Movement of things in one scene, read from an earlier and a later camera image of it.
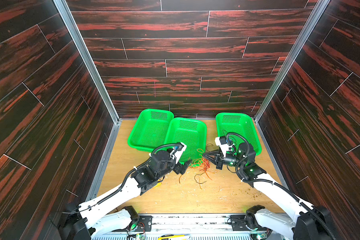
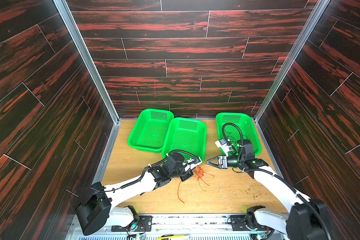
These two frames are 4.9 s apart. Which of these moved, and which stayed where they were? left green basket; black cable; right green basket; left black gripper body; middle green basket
Moved: black cable; left black gripper body
Stayed: middle green basket; right green basket; left green basket
